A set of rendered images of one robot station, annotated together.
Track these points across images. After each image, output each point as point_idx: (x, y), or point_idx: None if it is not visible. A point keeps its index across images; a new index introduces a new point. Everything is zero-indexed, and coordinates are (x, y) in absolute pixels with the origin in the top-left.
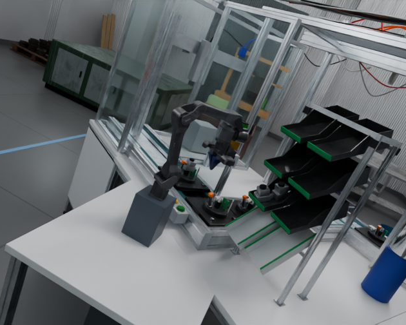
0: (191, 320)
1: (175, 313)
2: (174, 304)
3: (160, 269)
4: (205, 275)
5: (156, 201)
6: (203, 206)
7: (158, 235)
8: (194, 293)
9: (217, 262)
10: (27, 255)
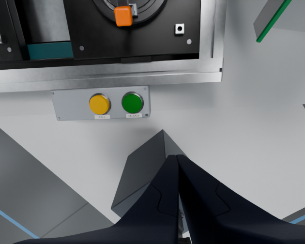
0: None
1: (303, 172)
2: (291, 168)
3: (235, 161)
4: (265, 96)
5: (185, 223)
6: None
7: (176, 146)
8: (288, 135)
9: (246, 51)
10: None
